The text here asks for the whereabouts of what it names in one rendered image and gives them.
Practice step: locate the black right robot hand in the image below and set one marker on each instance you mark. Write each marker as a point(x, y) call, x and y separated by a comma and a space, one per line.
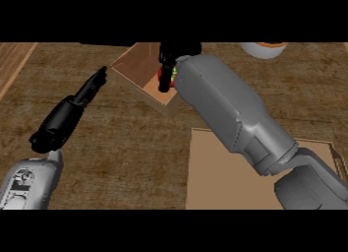
point(170, 55)

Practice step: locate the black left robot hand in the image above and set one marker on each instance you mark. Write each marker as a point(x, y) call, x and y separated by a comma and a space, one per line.
point(60, 121)

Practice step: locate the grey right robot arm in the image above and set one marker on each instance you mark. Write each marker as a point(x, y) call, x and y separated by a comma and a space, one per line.
point(239, 124)

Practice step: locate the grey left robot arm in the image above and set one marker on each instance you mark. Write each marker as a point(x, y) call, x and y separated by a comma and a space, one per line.
point(28, 183)

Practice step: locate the brown cardboard box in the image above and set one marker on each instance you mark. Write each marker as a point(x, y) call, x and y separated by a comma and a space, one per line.
point(143, 75)

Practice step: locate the tan wooden tray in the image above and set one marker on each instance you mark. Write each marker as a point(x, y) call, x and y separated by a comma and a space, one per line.
point(220, 177)

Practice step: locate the white cup with orange rim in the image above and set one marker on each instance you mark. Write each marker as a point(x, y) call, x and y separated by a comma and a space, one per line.
point(264, 50)

